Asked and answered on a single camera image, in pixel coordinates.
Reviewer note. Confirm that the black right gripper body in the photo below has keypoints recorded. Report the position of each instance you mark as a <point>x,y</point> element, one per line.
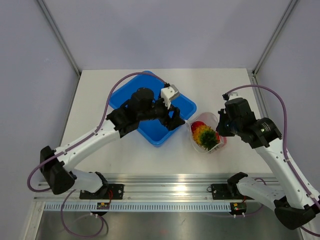
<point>226,127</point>

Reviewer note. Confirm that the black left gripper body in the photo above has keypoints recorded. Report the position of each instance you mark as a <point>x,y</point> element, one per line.
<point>159,111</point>

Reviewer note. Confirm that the dark red toy pomegranate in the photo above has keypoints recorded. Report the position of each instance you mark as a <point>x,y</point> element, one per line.
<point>195,125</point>

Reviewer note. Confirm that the orange toy pineapple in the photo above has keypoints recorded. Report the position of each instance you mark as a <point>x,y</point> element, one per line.
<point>205,137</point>

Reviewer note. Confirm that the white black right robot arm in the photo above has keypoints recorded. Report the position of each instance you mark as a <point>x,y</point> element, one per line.
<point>298,202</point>

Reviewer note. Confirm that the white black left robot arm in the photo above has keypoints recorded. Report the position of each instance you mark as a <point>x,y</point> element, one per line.
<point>58,166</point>

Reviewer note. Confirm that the blue plastic tray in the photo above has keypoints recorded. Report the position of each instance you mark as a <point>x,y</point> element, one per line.
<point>152,130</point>

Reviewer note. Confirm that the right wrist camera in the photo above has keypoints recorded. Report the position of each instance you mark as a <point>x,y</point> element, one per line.
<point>231,96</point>

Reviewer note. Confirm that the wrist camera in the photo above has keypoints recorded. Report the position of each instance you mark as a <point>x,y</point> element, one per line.
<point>231,96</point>
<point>168,94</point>

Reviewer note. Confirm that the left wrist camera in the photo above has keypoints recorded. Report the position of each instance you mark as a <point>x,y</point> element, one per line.
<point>168,94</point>

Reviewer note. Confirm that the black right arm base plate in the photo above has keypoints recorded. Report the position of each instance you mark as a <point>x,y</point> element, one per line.
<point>222,191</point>

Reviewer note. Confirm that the aluminium table edge rail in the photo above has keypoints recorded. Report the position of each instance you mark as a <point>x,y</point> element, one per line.
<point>167,187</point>

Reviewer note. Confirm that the white slotted cable duct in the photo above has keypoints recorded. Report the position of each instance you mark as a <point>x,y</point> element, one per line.
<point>211,207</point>

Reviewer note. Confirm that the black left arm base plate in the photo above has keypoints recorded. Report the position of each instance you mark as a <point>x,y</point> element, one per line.
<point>113,191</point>

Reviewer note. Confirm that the right aluminium frame post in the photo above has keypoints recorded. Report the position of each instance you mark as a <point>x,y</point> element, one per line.
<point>284,19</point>

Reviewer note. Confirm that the aluminium frame post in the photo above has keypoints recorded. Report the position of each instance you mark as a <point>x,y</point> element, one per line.
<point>284,19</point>
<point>58,35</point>

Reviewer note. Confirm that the left aluminium frame post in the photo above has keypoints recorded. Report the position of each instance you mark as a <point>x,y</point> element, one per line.
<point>58,35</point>

